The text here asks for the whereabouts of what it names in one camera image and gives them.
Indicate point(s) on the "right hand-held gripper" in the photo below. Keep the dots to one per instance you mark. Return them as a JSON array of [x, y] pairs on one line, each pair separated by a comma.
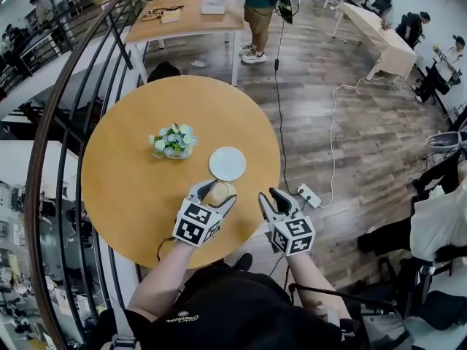
[[292, 233]]

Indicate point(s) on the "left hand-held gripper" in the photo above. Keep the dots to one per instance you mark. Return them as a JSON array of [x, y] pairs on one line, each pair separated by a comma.
[[197, 222]]

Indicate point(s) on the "clear glass cup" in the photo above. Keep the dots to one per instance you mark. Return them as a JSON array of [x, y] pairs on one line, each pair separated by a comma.
[[221, 192]]

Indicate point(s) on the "white round dish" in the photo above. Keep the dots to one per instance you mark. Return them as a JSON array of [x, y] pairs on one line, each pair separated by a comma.
[[227, 163]]

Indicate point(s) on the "person's right forearm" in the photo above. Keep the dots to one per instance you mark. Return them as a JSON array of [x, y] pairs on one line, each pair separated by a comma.
[[313, 286]]

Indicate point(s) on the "person's left forearm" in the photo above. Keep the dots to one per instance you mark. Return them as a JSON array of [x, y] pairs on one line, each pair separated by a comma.
[[162, 279]]

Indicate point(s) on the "white power strip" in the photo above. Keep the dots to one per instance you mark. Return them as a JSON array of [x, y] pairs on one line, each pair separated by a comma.
[[309, 195]]

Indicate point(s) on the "person's black shoe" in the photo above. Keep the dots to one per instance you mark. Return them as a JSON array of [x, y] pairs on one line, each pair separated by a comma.
[[244, 261]]

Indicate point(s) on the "white flower pot plant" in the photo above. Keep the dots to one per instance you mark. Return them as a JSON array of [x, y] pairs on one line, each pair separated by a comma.
[[173, 141]]

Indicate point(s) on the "person's black shirt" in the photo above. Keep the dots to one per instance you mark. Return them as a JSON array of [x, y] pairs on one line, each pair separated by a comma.
[[233, 312]]

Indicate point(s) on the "black bag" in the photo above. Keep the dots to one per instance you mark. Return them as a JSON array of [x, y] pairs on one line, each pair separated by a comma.
[[164, 72]]

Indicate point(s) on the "dark metal stair railing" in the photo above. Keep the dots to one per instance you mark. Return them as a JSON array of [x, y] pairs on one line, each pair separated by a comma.
[[54, 130]]

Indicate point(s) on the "rectangular wooden table white legs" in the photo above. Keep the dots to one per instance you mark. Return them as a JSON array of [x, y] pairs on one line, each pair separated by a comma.
[[189, 22]]

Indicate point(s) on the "yellow book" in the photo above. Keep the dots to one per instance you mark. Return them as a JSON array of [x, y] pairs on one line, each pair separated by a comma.
[[170, 16]]

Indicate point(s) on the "white flat box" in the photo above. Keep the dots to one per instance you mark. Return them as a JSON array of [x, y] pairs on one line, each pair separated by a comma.
[[213, 6]]

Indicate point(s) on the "long light wooden table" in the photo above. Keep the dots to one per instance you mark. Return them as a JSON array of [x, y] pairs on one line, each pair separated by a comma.
[[383, 38]]

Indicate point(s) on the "black office chair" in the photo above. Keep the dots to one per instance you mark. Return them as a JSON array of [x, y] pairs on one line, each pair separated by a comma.
[[382, 5]]

